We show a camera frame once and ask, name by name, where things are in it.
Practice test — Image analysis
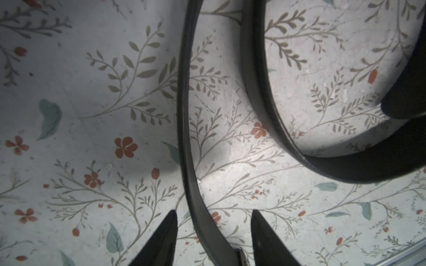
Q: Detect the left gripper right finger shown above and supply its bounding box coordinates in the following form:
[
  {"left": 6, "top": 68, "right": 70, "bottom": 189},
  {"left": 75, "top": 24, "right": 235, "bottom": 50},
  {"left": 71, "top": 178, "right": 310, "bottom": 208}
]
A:
[{"left": 251, "top": 209, "right": 300, "bottom": 266}]

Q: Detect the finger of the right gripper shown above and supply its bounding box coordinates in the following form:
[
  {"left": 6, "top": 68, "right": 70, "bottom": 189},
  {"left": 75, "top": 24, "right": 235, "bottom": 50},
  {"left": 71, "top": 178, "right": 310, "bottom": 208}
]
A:
[{"left": 381, "top": 22, "right": 426, "bottom": 119}]

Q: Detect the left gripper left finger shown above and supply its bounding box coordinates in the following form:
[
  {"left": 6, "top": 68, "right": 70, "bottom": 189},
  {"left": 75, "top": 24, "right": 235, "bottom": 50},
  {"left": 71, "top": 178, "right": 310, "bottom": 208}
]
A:
[{"left": 129, "top": 210, "right": 178, "bottom": 266}]

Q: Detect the black belt with end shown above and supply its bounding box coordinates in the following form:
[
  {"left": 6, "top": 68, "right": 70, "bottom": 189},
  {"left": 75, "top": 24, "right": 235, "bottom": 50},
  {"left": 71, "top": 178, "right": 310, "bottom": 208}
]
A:
[{"left": 177, "top": 1, "right": 426, "bottom": 266}]

